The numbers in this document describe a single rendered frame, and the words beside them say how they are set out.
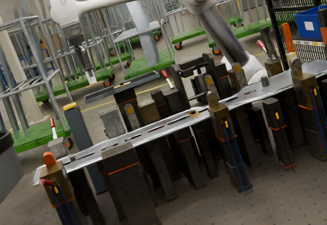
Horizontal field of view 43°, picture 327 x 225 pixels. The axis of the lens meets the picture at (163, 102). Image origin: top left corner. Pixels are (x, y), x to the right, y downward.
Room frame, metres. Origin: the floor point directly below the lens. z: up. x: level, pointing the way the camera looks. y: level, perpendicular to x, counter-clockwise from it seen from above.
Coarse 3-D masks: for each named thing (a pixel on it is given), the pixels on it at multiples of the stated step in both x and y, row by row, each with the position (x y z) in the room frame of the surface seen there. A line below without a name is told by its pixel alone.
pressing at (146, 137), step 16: (304, 64) 1.85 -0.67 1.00; (320, 64) 1.77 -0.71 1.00; (272, 80) 1.77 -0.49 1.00; (288, 80) 1.69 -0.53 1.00; (240, 96) 1.70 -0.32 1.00; (256, 96) 1.63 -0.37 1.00; (208, 112) 1.63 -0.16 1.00; (144, 128) 1.72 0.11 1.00; (160, 128) 1.65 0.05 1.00; (176, 128) 1.59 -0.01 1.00; (96, 144) 1.72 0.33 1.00; (112, 144) 1.65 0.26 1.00; (64, 160) 1.66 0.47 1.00; (80, 160) 1.59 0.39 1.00; (96, 160) 1.54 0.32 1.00; (32, 176) 1.60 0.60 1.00
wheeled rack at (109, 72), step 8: (32, 24) 8.85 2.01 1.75; (88, 24) 8.79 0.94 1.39; (96, 24) 9.72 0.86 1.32; (8, 32) 8.88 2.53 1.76; (16, 32) 9.83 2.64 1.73; (16, 40) 9.83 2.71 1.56; (88, 48) 8.81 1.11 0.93; (104, 48) 9.72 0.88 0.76; (24, 56) 9.83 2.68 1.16; (64, 56) 8.85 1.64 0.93; (104, 64) 8.79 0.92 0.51; (104, 72) 9.33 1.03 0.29; (112, 72) 9.34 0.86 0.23; (80, 80) 9.32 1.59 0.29; (88, 80) 8.90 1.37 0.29; (96, 80) 8.79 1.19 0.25; (104, 80) 8.84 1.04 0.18; (56, 88) 9.39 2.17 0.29; (64, 88) 8.97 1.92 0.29; (72, 88) 8.82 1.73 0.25; (40, 96) 8.96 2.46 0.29; (48, 96) 8.85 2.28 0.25
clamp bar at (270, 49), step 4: (264, 28) 1.87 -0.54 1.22; (268, 28) 1.87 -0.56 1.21; (260, 32) 1.91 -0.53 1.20; (264, 32) 1.90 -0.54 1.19; (268, 32) 1.87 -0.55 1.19; (264, 36) 1.89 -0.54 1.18; (268, 36) 1.90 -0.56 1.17; (264, 40) 1.89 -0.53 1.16; (268, 40) 1.90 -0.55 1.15; (264, 44) 1.90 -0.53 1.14; (268, 44) 1.89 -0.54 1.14; (272, 44) 1.89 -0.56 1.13; (268, 48) 1.88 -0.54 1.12; (272, 48) 1.89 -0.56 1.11; (268, 52) 1.88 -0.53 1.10; (272, 52) 1.89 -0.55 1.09; (268, 56) 1.89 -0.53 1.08; (276, 56) 1.88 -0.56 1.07; (272, 60) 1.87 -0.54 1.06; (276, 60) 1.88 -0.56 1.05
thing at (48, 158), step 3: (45, 153) 1.46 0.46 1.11; (48, 153) 1.46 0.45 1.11; (51, 153) 1.46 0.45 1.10; (45, 156) 1.45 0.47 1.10; (48, 156) 1.45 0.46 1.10; (51, 156) 1.45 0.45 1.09; (45, 159) 1.45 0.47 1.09; (48, 159) 1.45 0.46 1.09; (51, 159) 1.46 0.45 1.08; (54, 159) 1.47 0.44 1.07; (45, 162) 1.45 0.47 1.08; (48, 162) 1.45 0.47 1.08; (51, 162) 1.46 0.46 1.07; (54, 162) 1.46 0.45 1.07; (48, 165) 1.46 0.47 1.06
